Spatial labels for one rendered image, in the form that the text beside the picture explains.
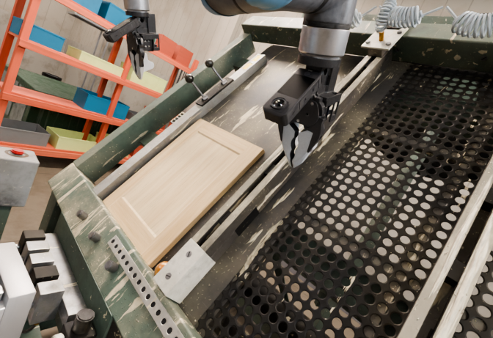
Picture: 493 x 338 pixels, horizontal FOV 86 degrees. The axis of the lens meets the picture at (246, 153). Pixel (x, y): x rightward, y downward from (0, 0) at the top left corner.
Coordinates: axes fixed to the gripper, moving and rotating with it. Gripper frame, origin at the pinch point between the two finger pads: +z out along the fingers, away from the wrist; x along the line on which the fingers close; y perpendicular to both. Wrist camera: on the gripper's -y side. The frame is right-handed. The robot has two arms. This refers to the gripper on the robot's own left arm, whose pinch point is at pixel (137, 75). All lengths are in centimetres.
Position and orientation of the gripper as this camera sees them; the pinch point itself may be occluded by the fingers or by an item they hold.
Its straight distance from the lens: 103.2
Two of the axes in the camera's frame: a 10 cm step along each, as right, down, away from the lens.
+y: 6.8, -2.9, 6.7
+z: -0.8, 8.8, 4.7
